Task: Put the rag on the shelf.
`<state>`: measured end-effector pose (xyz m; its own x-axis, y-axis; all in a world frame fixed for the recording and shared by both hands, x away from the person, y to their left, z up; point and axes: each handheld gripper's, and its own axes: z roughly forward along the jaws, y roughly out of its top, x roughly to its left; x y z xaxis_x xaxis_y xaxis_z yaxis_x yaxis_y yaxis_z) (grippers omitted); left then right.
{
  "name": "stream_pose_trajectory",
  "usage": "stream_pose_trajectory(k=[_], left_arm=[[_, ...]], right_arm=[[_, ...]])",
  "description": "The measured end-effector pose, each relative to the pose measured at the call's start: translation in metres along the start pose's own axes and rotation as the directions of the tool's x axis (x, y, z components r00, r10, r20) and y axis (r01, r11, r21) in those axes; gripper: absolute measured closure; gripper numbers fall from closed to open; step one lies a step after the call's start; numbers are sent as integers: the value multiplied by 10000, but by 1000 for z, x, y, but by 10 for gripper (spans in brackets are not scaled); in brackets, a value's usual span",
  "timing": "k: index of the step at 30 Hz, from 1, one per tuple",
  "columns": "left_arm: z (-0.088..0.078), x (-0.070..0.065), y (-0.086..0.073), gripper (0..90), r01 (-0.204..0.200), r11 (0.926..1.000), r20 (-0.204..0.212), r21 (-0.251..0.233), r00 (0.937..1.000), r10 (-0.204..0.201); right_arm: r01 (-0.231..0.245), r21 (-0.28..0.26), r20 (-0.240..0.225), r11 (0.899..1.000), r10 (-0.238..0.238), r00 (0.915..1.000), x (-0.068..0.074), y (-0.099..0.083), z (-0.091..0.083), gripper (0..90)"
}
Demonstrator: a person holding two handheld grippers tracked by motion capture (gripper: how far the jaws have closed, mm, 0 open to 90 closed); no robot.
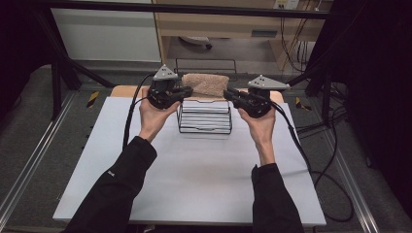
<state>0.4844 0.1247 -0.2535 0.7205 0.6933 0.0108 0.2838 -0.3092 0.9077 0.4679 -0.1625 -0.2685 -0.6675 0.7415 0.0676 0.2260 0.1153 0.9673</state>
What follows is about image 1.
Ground person's left hand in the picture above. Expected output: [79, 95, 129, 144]
[138, 86, 181, 140]

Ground hanging cable bundle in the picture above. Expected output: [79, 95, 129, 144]
[279, 17, 313, 74]

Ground white table cover sheet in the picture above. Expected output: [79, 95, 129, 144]
[52, 96, 327, 227]

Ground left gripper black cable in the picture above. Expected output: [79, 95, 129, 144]
[121, 72, 157, 151]

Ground white wall socket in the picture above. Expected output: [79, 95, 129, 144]
[273, 0, 301, 11]

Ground light wooden desk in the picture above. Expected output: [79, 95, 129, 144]
[151, 0, 334, 71]

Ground aluminium floor rail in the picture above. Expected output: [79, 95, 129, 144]
[0, 91, 78, 224]
[323, 128, 381, 233]

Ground black floor cables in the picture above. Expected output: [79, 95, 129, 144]
[295, 83, 350, 141]

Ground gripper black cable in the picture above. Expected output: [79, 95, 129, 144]
[269, 99, 355, 223]
[121, 72, 157, 151]

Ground black metal frame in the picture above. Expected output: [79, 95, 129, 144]
[31, 0, 338, 121]

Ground brown towel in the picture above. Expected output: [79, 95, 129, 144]
[181, 73, 230, 99]

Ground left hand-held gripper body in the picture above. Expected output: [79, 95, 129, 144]
[147, 63, 183, 110]

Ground black curtain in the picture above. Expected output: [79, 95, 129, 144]
[0, 0, 54, 122]
[305, 0, 412, 213]

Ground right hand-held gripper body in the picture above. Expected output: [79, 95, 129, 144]
[237, 74, 292, 119]

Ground person's right hand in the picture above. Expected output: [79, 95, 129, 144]
[237, 104, 277, 150]

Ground yellow black tape marker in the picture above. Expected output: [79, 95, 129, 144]
[86, 90, 100, 109]
[294, 96, 312, 112]

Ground white chair base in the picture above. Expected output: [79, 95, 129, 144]
[179, 35, 214, 50]

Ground black wire rack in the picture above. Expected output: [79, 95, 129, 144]
[171, 57, 239, 136]

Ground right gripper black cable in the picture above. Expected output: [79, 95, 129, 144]
[269, 99, 355, 223]

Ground white cabinet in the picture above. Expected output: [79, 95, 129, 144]
[51, 7, 162, 63]

